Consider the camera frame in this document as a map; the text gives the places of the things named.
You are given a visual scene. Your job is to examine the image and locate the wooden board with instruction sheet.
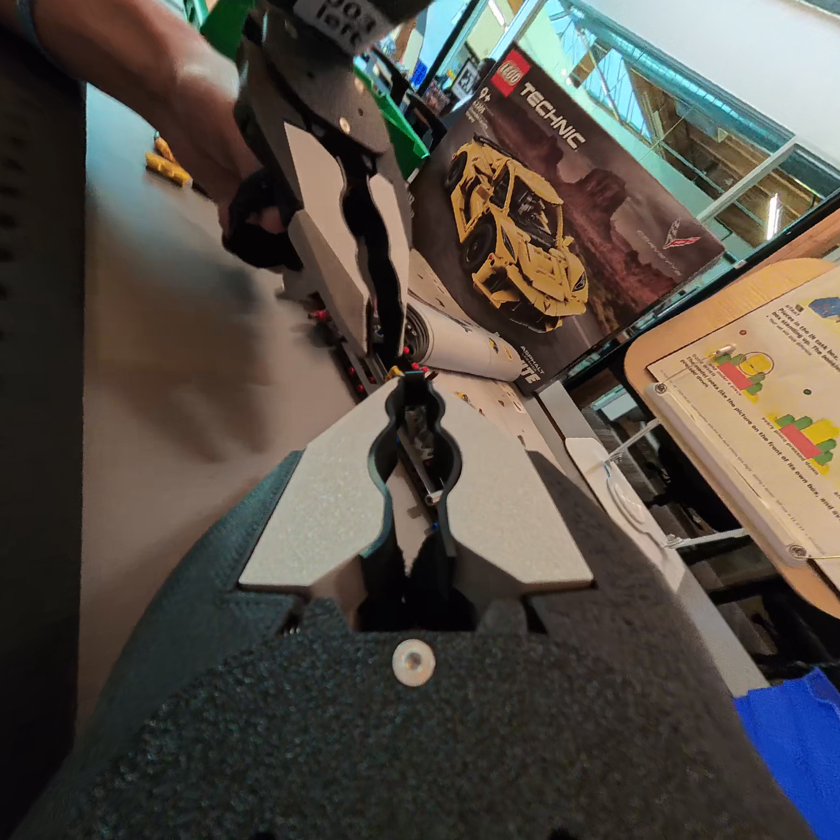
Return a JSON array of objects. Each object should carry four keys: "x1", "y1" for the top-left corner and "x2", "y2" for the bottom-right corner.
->
[{"x1": 623, "y1": 259, "x2": 840, "y2": 621}]

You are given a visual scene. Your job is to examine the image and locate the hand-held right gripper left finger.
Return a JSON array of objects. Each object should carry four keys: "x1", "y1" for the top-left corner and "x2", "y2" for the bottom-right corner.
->
[{"x1": 238, "y1": 379, "x2": 408, "y2": 595}]

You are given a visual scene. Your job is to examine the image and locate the partly built lego chassis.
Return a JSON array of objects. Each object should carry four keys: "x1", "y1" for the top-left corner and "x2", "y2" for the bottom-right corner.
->
[{"x1": 307, "y1": 307, "x2": 447, "y2": 526}]

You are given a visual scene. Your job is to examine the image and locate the blue plastic bin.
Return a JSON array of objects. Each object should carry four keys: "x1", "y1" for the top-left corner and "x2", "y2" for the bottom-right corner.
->
[{"x1": 734, "y1": 666, "x2": 840, "y2": 840}]

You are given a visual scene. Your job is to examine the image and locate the person's left hand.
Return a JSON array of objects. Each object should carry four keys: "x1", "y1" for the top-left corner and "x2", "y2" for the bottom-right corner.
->
[{"x1": 140, "y1": 42, "x2": 265, "y2": 227}]

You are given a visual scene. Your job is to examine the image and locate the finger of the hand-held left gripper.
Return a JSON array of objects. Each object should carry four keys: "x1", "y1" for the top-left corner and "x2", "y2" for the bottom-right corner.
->
[
  {"x1": 282, "y1": 123, "x2": 404, "y2": 361},
  {"x1": 364, "y1": 172, "x2": 414, "y2": 339}
]

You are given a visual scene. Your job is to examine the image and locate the green plastic bin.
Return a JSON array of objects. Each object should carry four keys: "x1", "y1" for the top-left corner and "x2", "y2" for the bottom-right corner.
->
[{"x1": 184, "y1": 0, "x2": 431, "y2": 181}]

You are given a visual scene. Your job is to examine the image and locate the person's left forearm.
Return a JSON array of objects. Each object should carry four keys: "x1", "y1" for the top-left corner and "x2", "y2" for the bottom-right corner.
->
[{"x1": 0, "y1": 0, "x2": 217, "y2": 132}]

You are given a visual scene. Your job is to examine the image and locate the lego set box yellow car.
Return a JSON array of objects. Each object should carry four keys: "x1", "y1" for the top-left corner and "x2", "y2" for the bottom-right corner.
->
[{"x1": 408, "y1": 46, "x2": 726, "y2": 396}]

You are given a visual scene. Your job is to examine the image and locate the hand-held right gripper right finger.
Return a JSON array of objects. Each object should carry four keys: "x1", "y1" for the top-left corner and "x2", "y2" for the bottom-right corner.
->
[{"x1": 425, "y1": 381, "x2": 596, "y2": 606}]

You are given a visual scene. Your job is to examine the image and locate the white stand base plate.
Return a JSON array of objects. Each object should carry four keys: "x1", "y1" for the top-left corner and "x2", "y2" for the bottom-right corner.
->
[{"x1": 564, "y1": 420, "x2": 749, "y2": 559}]

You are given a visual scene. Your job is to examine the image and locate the lego instruction booklet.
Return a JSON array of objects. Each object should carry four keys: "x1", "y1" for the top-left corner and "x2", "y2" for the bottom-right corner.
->
[{"x1": 392, "y1": 249, "x2": 549, "y2": 473}]

